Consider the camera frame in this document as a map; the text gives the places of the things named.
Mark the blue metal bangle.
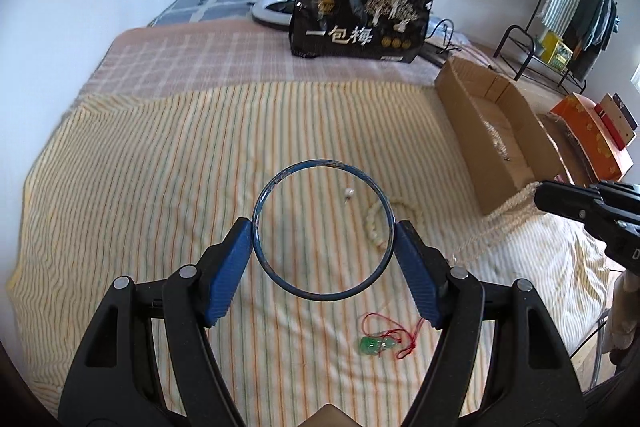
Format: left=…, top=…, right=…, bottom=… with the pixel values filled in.
left=252, top=158, right=396, bottom=301

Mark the brown cardboard box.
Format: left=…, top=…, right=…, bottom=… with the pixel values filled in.
left=435, top=57, right=573, bottom=215

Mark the orange patterned box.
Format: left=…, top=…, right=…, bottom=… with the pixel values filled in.
left=550, top=93, right=634, bottom=182

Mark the black metal rack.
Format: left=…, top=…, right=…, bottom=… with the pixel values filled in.
left=492, top=0, right=620, bottom=94

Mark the yellow striped towel blanket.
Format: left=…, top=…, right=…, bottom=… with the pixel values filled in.
left=8, top=81, right=608, bottom=426

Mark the small pearl earring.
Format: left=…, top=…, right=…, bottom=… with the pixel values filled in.
left=344, top=187, right=355, bottom=202

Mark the black snack bag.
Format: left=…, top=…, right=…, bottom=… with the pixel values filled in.
left=288, top=0, right=433, bottom=63

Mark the pink plaid blanket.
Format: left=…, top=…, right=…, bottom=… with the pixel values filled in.
left=79, top=20, right=438, bottom=98

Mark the white black device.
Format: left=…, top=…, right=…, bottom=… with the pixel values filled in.
left=250, top=0, right=294, bottom=28

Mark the green jade pendant red cord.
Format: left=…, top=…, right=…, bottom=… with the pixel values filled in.
left=357, top=311, right=426, bottom=361

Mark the pale jade bead bracelet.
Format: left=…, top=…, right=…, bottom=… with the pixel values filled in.
left=363, top=196, right=426, bottom=253

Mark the black cable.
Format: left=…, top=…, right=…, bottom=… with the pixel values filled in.
left=422, top=17, right=464, bottom=58

